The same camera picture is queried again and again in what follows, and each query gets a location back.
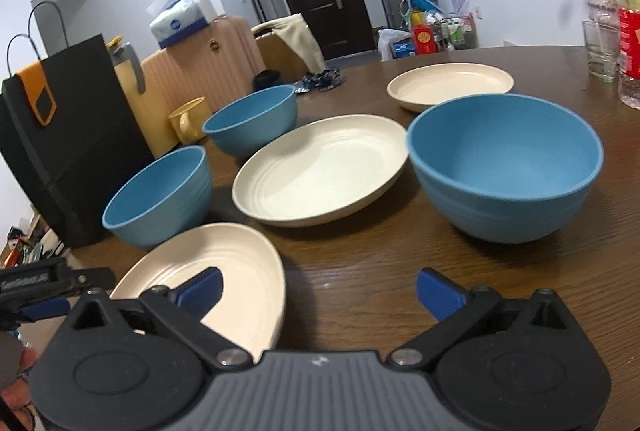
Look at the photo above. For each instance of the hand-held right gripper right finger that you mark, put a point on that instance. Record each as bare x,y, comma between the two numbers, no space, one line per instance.
440,295

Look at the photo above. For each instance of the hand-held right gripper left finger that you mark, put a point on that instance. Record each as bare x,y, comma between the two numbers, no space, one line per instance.
200,292

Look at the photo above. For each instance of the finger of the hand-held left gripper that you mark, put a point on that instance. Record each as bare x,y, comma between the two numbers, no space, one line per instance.
42,309
92,279

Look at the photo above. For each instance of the cream plate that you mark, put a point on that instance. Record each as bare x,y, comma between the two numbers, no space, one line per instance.
450,83
320,171
240,256

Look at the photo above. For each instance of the blue bowl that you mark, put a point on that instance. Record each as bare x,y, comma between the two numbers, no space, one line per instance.
500,211
260,131
170,216

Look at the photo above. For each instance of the person's left hand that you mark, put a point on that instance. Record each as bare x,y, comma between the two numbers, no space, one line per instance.
17,398

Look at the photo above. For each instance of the black paper bag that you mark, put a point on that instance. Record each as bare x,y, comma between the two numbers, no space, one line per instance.
85,146

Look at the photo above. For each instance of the yellow mug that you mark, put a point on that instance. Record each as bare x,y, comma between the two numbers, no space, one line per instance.
192,123

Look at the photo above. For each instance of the orange bag tag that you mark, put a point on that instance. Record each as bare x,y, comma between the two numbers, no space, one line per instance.
42,93

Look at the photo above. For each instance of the black cylinder container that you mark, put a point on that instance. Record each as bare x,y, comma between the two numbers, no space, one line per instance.
267,80

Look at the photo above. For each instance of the pink ribbed suitcase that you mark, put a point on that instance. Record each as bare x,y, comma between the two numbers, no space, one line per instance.
200,66

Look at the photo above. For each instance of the blue box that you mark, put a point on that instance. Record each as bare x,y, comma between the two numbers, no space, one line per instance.
403,50

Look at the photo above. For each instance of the red box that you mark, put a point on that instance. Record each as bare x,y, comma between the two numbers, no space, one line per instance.
423,40

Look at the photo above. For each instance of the white plastic bag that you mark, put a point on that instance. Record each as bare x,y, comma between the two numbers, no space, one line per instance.
386,42

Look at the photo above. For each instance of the white blue tissue pack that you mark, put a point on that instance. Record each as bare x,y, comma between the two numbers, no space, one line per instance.
175,23

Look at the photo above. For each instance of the cream cloth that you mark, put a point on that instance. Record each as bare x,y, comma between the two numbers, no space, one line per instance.
306,41

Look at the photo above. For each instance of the yellow bottle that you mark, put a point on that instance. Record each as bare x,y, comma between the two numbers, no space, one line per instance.
418,18

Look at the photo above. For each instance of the clear drinking glass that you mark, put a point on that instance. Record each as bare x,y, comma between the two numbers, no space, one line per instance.
600,53

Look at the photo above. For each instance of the blue bag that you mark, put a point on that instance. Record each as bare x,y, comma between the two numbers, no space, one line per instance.
422,2

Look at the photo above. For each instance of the red label water bottle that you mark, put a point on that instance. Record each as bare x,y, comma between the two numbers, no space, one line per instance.
630,41

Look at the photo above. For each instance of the white wall socket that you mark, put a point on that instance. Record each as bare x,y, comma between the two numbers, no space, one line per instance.
478,12

